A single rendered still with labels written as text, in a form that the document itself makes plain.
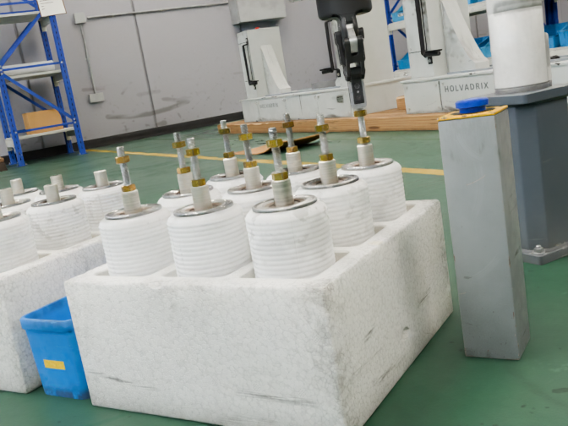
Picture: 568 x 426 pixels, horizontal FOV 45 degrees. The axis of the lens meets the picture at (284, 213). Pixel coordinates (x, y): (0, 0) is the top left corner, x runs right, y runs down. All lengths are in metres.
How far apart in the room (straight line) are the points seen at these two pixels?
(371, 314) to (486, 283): 0.17
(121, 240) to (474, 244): 0.44
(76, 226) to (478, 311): 0.66
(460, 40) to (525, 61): 2.51
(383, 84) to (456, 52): 0.81
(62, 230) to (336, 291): 0.59
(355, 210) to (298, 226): 0.13
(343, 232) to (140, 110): 6.70
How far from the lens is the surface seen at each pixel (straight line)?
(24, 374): 1.10
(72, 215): 1.18
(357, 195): 0.85
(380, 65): 4.47
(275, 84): 5.46
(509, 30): 1.27
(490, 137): 0.84
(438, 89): 3.67
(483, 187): 0.85
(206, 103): 7.74
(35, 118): 6.76
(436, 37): 3.81
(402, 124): 3.81
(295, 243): 0.74
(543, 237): 1.29
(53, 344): 1.02
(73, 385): 1.03
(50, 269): 1.11
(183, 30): 7.73
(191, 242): 0.81
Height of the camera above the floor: 0.39
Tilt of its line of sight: 11 degrees down
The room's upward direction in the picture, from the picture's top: 9 degrees counter-clockwise
